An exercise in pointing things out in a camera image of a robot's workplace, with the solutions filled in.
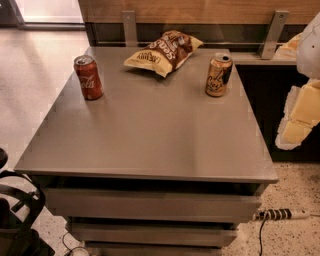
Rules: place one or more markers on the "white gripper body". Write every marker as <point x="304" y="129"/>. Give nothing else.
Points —
<point x="310" y="50"/>

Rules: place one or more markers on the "left metal bracket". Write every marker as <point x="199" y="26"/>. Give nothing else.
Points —
<point x="130" y="28"/>

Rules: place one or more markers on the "gold La Croix can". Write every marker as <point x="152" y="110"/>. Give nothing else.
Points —
<point x="219" y="71"/>

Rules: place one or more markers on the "white power strip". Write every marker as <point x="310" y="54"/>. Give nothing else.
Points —
<point x="281" y="214"/>

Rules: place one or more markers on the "black bag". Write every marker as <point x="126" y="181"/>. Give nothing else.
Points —
<point x="18" y="212"/>

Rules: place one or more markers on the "middle grey drawer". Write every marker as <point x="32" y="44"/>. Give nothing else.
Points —
<point x="153" y="234"/>

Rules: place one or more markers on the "yellow brown chip bag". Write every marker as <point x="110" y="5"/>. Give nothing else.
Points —
<point x="166" y="54"/>

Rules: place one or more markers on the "right metal bracket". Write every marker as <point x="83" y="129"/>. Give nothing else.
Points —
<point x="268" y="47"/>

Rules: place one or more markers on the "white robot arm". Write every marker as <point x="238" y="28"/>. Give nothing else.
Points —
<point x="305" y="47"/>

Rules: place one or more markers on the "grey drawer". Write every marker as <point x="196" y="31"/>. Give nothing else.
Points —
<point x="153" y="234"/>
<point x="120" y="249"/>
<point x="152" y="205"/>

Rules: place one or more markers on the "top grey drawer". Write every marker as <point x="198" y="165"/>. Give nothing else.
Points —
<point x="152" y="205"/>

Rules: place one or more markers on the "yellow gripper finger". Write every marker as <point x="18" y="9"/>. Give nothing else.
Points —
<point x="295" y="132"/>
<point x="307" y="106"/>

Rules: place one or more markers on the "grey drawer cabinet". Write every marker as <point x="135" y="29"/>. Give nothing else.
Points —
<point x="150" y="134"/>

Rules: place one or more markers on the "metal bracket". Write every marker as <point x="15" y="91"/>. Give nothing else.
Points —
<point x="268" y="47"/>
<point x="130" y="28"/>

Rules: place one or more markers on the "bottom grey drawer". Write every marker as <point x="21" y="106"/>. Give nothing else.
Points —
<point x="120" y="249"/>

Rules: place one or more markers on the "red coke can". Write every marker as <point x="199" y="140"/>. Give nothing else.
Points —
<point x="87" y="72"/>

